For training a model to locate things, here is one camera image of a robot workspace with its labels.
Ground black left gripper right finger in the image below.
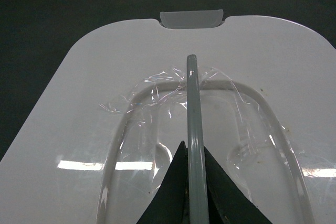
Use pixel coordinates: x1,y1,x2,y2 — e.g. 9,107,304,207
204,148,271,224

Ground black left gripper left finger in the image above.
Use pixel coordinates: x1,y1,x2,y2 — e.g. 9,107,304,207
138,141,190,223

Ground white box lid grey handle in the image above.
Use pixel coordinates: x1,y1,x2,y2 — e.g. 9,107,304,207
1,16,335,223

